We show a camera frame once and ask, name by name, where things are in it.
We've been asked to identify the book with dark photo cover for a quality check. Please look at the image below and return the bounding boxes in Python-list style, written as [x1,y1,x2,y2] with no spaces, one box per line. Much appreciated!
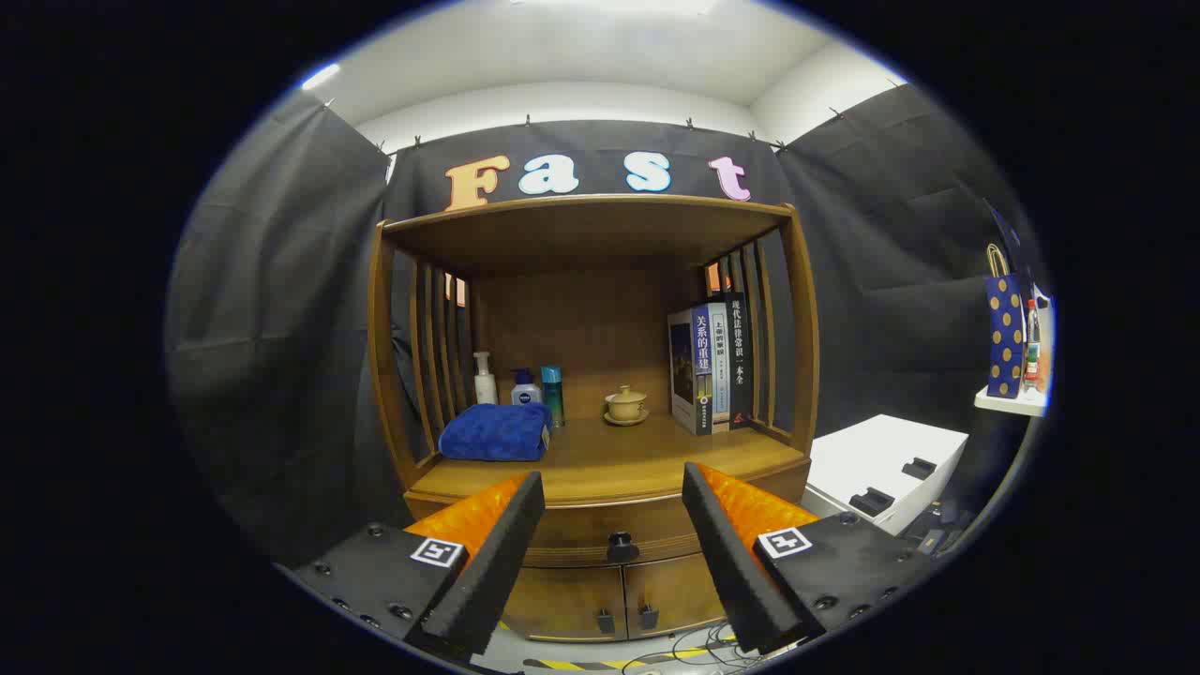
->
[667,305,713,436]

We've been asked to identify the yellow black floor tape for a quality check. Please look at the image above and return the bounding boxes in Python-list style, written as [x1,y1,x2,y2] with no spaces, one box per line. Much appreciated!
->
[520,642,732,671]

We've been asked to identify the blue dotted gift bag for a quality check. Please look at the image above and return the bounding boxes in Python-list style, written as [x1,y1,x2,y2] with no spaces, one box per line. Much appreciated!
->
[984,244,1026,399]

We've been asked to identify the black floor cables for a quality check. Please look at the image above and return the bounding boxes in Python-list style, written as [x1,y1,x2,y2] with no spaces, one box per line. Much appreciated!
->
[647,623,751,668]

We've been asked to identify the black backdrop cloth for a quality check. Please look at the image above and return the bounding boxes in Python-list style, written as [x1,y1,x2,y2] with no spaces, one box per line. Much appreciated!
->
[167,84,1042,563]

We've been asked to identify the red label bottle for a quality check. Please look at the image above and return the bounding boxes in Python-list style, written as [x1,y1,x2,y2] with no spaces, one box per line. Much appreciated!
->
[1025,300,1043,393]

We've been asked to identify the wooden drawer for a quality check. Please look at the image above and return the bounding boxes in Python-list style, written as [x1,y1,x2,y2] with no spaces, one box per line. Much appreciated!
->
[405,461,812,569]

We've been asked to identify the white shelf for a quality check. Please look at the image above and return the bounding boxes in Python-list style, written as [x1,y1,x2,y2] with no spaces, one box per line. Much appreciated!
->
[973,386,1049,418]

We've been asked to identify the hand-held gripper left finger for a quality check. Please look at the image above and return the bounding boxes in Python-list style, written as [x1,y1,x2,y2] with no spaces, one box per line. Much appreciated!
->
[277,471,547,662]

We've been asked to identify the black electronic device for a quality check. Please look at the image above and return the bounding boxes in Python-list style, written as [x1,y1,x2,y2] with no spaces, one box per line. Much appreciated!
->
[900,502,976,559]

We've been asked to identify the folded blue towel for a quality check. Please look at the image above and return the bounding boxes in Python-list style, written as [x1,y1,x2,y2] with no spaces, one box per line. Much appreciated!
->
[438,401,554,462]

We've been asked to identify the wooden cabinet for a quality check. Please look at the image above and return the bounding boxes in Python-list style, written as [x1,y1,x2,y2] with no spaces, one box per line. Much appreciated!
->
[367,194,821,643]

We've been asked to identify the wooden countertop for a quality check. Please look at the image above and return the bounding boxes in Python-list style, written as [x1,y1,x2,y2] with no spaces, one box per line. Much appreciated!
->
[405,412,809,507]

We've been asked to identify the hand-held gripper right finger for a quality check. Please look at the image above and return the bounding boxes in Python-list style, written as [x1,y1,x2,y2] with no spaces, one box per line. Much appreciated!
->
[682,461,938,655]

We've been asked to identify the wooden cabinet door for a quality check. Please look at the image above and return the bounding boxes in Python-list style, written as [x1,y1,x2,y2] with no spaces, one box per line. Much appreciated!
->
[623,553,728,638]
[502,565,627,642]

